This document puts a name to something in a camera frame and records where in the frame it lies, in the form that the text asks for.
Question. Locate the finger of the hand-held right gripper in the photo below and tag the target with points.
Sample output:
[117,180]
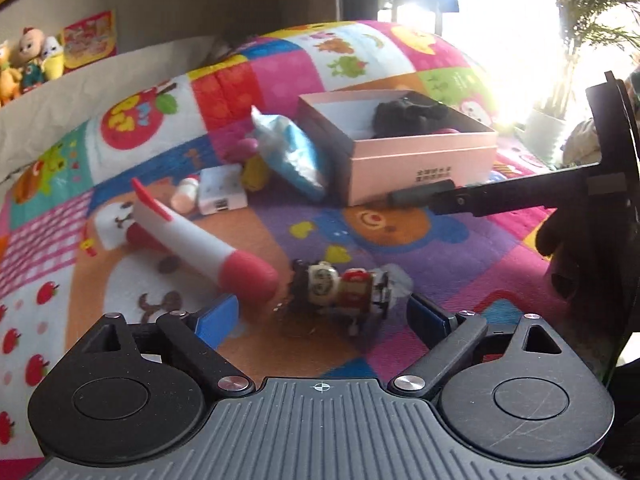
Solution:
[420,194]

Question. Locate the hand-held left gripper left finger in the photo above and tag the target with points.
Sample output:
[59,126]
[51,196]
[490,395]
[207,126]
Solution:
[217,317]

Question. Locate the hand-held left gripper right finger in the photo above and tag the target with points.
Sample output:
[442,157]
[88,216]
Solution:
[425,317]

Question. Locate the pink cardboard box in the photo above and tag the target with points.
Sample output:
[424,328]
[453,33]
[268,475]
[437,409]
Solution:
[400,170]

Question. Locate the white and red foam rocket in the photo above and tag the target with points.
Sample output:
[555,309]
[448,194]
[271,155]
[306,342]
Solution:
[200,240]

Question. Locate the blue and white wipes packet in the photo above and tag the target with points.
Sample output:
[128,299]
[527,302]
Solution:
[295,155]

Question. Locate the person's right hand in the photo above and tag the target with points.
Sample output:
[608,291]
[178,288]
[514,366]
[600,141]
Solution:
[562,245]

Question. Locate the colourful cartoon play mat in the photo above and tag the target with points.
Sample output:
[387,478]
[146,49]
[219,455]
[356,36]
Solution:
[450,260]

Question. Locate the black plush toy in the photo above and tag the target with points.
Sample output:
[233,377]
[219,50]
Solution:
[400,115]

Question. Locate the floral cloth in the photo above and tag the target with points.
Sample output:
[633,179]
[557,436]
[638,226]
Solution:
[582,142]

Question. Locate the small white bottle red cap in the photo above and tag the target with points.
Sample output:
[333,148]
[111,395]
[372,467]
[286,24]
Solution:
[184,195]

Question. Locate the white plant pot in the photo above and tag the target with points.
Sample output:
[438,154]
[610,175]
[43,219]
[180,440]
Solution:
[545,135]

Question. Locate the white charger box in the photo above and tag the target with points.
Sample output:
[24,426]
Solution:
[220,187]

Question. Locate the small yellow toy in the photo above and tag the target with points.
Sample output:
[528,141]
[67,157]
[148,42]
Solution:
[255,175]

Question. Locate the green palm plant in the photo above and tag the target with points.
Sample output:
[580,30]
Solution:
[595,5]

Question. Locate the beige sofa cover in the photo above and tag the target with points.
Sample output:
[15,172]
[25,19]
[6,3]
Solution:
[75,90]

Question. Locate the red toy packaging box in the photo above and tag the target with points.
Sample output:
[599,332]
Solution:
[90,40]

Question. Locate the banana plush toy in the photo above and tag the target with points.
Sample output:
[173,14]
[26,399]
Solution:
[52,57]

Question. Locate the orange bird plush toy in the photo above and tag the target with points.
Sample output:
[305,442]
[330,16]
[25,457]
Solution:
[9,77]

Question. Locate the baby doll plush toy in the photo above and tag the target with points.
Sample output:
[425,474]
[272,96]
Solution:
[31,57]

